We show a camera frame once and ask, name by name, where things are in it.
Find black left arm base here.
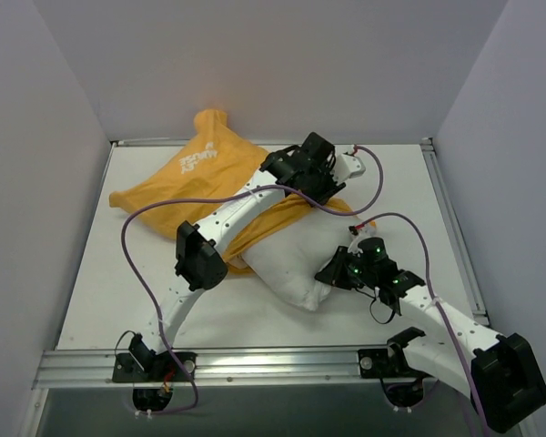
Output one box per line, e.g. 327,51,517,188
112,330,197,415

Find aluminium table edge rail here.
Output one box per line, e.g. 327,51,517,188
420,137,489,324

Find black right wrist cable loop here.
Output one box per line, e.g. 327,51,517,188
368,290,401,325

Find aluminium front frame rail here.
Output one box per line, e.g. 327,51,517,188
31,346,524,391

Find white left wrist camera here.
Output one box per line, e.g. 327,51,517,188
332,146,366,184

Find yellow printed pillowcase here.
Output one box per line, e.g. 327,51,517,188
107,108,355,277

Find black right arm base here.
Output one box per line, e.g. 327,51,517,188
357,348,439,412

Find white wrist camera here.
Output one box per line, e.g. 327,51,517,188
348,221,377,253
332,146,366,184

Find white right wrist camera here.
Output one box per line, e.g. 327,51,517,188
348,221,377,253

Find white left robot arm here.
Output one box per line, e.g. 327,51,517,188
109,132,350,381

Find white pillow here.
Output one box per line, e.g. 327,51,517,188
241,211,358,311

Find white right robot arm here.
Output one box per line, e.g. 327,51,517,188
315,238,546,433

